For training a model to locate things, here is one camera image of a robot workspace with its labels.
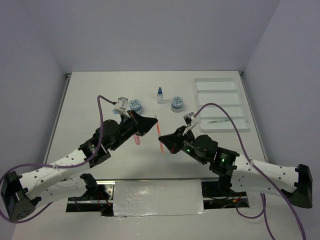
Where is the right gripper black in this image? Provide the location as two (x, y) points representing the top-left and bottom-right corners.
(159, 125), (207, 165)

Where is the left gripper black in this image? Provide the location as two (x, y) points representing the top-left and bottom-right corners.
(109, 110), (158, 151)

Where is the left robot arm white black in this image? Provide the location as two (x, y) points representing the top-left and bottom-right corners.
(0, 110), (158, 224)

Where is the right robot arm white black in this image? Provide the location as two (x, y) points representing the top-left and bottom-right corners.
(158, 126), (313, 209)

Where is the pink lead case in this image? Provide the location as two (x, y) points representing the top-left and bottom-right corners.
(133, 134), (141, 145)

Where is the left blue round jar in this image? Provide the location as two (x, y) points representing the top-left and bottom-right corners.
(129, 99), (143, 114)

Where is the blue round jar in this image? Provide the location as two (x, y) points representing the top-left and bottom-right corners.
(129, 99), (143, 114)
(171, 96), (184, 113)

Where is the small clear spray bottle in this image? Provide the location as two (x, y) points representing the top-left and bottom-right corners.
(157, 87), (163, 104)

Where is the right blue round jar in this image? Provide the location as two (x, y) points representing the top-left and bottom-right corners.
(171, 96), (184, 113)

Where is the white compartment tray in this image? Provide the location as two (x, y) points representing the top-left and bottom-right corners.
(193, 77), (249, 133)

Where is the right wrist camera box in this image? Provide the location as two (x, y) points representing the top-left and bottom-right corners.
(182, 112), (200, 136)

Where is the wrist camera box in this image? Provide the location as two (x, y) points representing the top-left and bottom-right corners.
(182, 112), (200, 136)
(113, 97), (129, 118)

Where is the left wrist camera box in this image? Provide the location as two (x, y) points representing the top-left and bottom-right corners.
(113, 97), (129, 118)

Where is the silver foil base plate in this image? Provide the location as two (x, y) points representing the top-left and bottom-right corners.
(113, 179), (205, 217)

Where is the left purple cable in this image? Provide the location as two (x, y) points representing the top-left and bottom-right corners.
(0, 95), (118, 223)

